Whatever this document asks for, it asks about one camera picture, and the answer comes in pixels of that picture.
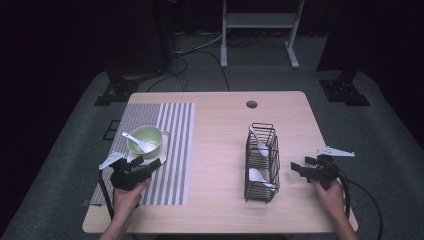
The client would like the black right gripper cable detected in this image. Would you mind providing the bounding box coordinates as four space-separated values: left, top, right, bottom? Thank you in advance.
334 166 384 240

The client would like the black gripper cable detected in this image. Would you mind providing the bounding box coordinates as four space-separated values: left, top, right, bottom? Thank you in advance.
97 168 116 221
334 166 384 240

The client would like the person's left hand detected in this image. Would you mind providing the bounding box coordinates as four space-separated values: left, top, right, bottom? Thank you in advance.
112 177 153 218

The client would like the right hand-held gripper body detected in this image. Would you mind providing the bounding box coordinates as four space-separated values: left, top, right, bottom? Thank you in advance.
304 145 356 192

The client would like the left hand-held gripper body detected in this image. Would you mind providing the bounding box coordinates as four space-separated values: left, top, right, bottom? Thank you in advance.
98 151 158 192

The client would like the light green bowl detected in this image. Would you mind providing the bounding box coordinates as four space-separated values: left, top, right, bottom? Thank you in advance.
126 125 164 160

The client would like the white rectangular plate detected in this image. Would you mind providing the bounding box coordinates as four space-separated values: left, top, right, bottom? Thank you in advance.
125 129 171 167

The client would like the black wire rack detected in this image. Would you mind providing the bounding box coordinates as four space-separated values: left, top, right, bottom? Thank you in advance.
244 122 281 204

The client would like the white ceramic spoon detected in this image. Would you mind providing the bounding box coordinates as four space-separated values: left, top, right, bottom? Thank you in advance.
121 131 158 154
248 167 278 190
249 125 270 158

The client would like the black floor cable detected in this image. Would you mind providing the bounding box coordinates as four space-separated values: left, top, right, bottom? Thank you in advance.
146 33 231 93

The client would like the white metal stand frame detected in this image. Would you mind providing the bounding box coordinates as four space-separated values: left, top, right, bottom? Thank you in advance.
220 0 306 70

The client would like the black stand base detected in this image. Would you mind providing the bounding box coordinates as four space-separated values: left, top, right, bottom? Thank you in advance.
94 69 141 107
318 78 371 107

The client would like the person's right hand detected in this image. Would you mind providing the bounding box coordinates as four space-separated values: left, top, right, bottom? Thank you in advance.
311 179 346 218

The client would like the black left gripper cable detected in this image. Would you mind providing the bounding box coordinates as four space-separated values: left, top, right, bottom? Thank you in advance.
97 168 116 221

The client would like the striped woven placemat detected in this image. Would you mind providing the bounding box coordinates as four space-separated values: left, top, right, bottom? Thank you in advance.
89 102 196 207

